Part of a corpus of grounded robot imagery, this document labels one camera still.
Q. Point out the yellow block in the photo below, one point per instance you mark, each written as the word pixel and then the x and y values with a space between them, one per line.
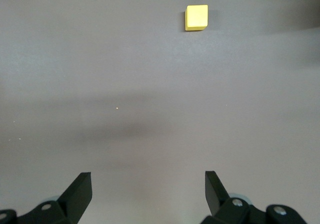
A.
pixel 196 17

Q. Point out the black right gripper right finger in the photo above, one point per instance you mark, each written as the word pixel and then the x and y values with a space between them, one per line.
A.
pixel 215 191

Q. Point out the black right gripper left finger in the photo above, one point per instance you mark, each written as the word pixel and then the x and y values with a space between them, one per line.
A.
pixel 80 191

